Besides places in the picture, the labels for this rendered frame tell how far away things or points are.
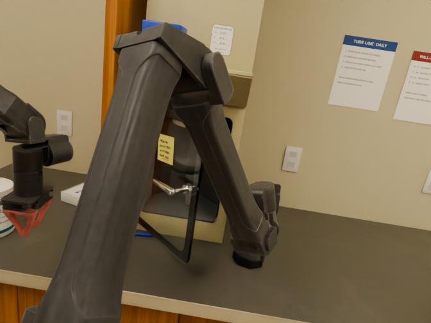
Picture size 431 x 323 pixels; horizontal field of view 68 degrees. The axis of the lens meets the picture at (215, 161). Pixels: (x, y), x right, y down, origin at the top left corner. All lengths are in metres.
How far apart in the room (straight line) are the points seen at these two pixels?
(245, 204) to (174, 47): 0.31
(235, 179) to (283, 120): 0.91
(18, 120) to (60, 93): 0.87
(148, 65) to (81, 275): 0.22
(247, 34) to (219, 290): 0.71
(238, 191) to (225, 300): 0.42
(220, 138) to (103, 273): 0.27
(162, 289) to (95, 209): 0.61
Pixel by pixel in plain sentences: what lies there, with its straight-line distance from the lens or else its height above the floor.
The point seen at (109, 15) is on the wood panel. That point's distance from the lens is 0.95.
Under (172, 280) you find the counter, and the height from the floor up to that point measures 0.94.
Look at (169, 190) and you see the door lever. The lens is 0.82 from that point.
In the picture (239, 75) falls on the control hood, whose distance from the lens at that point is 0.85.
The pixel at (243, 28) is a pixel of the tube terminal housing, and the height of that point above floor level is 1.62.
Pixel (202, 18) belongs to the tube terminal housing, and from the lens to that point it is 0.98.
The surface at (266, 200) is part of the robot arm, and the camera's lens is 0.71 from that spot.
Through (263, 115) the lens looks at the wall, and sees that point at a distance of 1.42.
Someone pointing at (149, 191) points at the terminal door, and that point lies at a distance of 1.00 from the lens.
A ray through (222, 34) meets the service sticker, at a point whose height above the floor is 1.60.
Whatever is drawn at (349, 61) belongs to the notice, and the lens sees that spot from 1.46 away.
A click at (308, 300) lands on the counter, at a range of 1.00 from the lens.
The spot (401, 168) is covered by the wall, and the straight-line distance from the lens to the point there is 1.63.
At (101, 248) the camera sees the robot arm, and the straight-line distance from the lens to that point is 0.32.
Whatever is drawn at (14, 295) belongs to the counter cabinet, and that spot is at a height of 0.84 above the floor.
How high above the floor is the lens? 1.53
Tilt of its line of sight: 17 degrees down
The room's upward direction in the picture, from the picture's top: 9 degrees clockwise
